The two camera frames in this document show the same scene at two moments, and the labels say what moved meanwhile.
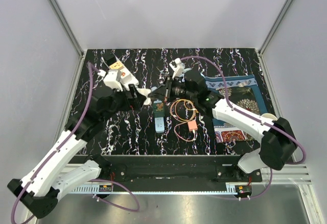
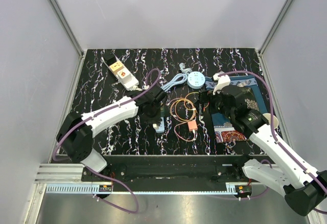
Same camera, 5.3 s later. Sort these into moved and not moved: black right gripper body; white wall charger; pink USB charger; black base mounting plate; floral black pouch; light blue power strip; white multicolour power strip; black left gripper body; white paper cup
Moved: black right gripper body; white multicolour power strip; black left gripper body; white wall charger
Not moved: light blue power strip; pink USB charger; white paper cup; floral black pouch; black base mounting plate
